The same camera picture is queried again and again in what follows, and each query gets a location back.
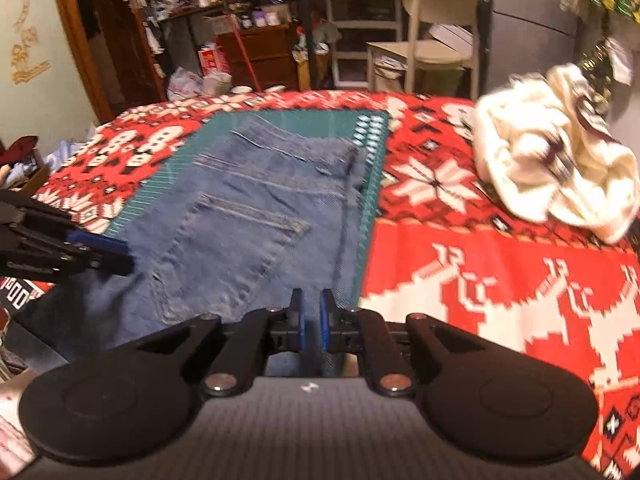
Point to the printed plastic bag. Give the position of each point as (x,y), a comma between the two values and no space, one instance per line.
(184,85)

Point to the brown wooden dresser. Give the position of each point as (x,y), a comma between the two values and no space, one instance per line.
(270,60)

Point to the white plastic bag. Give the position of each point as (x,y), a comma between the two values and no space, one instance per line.
(217,82)

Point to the white knit sweater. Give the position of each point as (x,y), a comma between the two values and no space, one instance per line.
(540,160)

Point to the blue denim shorts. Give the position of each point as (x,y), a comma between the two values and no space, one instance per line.
(240,220)

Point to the red patterned blanket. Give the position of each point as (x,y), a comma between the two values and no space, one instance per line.
(475,270)

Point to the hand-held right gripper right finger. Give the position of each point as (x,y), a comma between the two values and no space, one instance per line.
(324,327)

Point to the cream plastic chair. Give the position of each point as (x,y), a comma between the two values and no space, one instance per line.
(435,25)

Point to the red printed box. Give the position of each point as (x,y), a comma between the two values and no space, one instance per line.
(212,60)

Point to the tinsel decorated small tree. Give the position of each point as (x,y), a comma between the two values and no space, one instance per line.
(597,70)

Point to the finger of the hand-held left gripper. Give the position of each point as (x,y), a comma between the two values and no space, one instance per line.
(110,261)
(100,242)

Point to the grey refrigerator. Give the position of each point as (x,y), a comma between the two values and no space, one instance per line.
(530,10)

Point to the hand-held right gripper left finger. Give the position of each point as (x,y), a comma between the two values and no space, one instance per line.
(301,327)

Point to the green cutting mat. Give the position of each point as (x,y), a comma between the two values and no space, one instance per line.
(310,125)

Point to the brown wooden door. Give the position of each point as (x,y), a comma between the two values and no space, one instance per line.
(100,35)

